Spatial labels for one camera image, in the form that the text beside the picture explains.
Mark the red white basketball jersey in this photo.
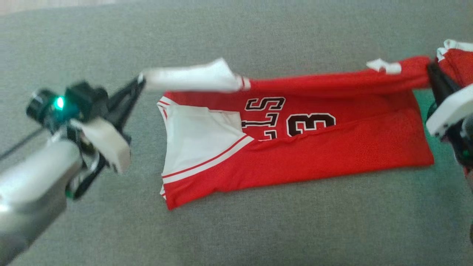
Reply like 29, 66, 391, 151
138, 39, 473, 211

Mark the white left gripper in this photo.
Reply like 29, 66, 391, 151
66, 75, 146, 200

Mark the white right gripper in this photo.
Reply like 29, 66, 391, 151
426, 61, 473, 167

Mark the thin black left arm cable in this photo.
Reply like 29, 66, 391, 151
0, 127, 45, 161

